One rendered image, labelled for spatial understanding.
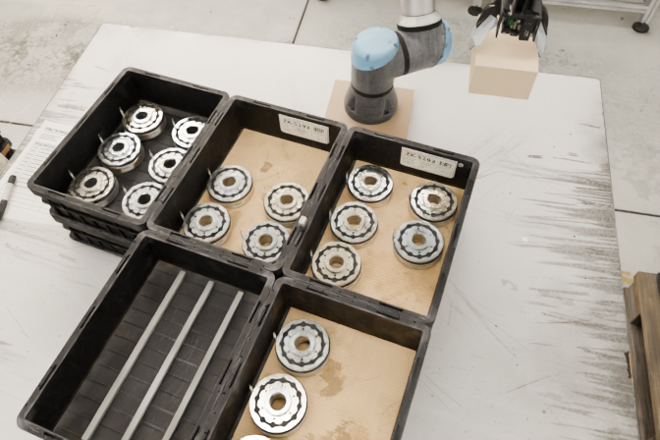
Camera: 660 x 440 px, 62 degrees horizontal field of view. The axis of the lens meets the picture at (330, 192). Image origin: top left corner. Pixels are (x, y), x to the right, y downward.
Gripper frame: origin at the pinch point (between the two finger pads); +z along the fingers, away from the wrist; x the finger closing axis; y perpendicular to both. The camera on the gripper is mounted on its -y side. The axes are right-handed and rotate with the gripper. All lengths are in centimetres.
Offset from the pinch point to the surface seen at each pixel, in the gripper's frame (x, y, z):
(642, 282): 67, -6, 95
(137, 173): -79, 26, 27
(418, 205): -12.4, 25.2, 23.7
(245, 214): -50, 33, 27
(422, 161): -12.9, 15.3, 20.6
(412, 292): -11, 45, 26
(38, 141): -119, 12, 40
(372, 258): -20, 38, 26
